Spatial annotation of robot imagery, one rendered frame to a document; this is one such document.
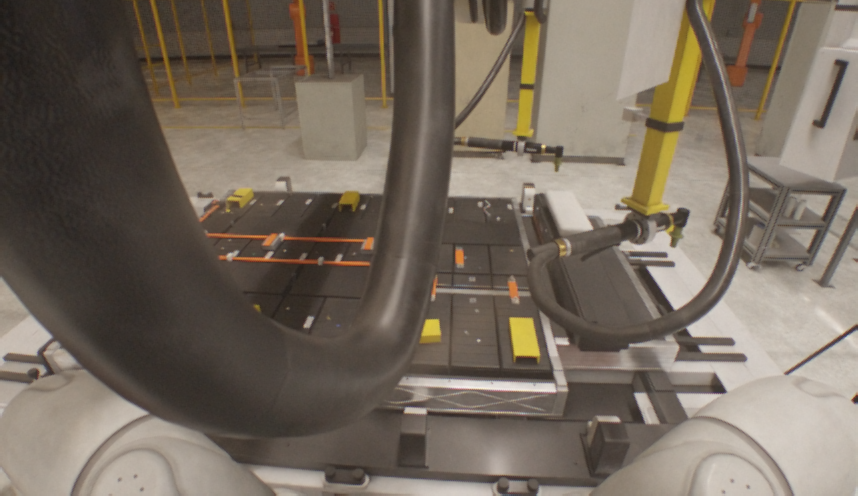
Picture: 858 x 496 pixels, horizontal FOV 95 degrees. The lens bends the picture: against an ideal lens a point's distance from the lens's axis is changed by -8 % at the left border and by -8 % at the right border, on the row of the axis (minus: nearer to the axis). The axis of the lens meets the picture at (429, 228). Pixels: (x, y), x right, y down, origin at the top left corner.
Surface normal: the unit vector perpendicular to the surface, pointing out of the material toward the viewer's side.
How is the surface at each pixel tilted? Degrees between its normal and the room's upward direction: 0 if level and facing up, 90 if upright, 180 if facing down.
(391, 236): 51
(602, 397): 0
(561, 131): 90
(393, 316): 33
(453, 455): 0
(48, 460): 41
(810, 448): 25
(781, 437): 15
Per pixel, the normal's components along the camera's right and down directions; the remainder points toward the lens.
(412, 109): -0.46, -0.07
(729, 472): -0.01, -0.57
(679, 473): -0.76, -0.64
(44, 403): -0.13, -0.82
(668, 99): -0.92, 0.18
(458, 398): -0.07, 0.47
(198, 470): 0.79, -0.61
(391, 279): 0.00, -0.25
